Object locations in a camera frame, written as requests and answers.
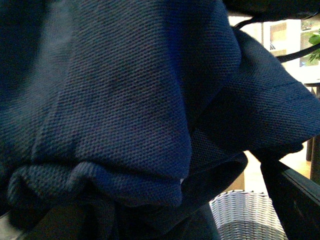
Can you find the navy blue polo shirt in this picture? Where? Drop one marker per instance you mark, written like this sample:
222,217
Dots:
122,119

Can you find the green plant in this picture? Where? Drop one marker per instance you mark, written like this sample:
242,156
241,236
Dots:
314,40

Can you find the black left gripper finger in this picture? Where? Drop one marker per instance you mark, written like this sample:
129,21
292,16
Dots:
296,200

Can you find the white woven laundry basket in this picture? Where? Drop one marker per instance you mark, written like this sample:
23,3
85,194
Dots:
246,215

